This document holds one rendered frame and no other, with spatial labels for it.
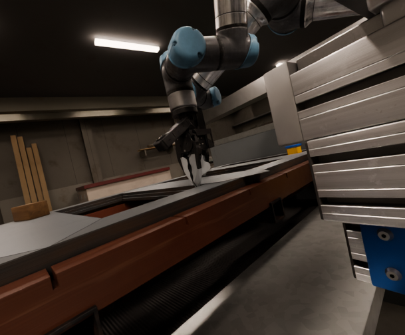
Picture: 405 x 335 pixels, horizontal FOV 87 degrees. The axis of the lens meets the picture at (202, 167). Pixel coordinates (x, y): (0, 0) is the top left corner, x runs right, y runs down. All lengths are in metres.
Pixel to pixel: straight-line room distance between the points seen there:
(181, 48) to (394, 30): 0.36
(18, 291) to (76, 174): 8.01
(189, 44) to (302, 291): 0.49
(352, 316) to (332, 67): 0.29
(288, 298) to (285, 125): 0.25
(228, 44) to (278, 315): 0.52
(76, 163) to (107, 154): 1.02
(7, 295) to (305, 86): 0.35
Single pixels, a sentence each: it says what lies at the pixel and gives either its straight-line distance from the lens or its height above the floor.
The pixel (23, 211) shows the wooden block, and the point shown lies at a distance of 0.91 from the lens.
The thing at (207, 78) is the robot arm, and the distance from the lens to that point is 0.76.
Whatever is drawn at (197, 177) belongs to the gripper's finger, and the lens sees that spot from 0.56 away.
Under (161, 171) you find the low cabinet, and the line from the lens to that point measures 5.85.
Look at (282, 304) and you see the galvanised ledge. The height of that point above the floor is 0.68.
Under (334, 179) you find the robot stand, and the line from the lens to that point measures 0.25.
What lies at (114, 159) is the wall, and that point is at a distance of 8.50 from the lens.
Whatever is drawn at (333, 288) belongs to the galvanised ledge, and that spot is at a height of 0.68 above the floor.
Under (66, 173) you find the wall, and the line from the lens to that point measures 8.27.
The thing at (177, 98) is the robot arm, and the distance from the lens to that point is 0.58.
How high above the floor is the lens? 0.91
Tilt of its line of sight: 1 degrees down
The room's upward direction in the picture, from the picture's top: 13 degrees counter-clockwise
